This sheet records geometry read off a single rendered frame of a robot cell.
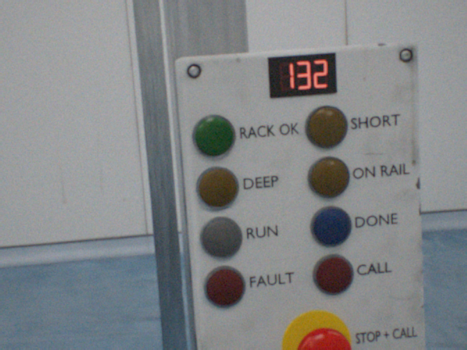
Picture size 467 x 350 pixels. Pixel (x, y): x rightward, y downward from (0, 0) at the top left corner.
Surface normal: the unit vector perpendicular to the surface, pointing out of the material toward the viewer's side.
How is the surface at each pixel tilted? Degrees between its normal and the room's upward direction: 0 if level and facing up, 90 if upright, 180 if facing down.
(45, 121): 90
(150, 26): 90
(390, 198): 90
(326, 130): 92
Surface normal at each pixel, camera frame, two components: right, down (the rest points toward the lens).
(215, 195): 0.13, 0.21
